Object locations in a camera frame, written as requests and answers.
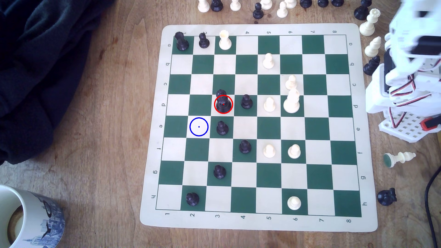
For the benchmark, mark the tall black chess piece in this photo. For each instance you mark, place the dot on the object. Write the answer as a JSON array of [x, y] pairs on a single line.
[[222, 102]]

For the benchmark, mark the black pawn chess piece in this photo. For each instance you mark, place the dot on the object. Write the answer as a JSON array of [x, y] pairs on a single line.
[[204, 41], [222, 128], [258, 13], [219, 172], [246, 102], [245, 147], [192, 199]]

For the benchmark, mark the white pawn chess piece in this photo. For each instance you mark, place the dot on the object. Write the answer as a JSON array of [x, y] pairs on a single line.
[[282, 12], [269, 105], [291, 82], [269, 151], [294, 203], [268, 62], [294, 152]]

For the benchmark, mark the white rook chess piece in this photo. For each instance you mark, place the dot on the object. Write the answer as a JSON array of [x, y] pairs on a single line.
[[225, 42]]

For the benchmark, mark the black rook chess piece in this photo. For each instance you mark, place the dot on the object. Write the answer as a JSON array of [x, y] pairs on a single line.
[[181, 42]]

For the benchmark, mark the green white chess mat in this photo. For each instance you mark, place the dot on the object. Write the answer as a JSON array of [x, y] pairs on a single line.
[[310, 179]]

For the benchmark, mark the white bishop chess piece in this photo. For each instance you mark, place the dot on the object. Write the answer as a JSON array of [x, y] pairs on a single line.
[[372, 49]]

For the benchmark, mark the white queen chess piece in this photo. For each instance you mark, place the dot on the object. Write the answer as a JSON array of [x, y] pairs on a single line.
[[367, 27]]

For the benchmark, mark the black knight chess piece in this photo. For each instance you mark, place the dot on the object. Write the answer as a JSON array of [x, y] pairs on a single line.
[[386, 197]]

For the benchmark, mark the white bishop green felt base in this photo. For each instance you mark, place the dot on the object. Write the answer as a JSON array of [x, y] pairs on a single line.
[[401, 158]]

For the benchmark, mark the dark blue cloth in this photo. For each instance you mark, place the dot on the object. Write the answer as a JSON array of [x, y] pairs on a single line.
[[34, 69]]

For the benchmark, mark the white mug blue print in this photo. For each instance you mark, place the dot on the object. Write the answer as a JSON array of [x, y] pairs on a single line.
[[38, 220]]

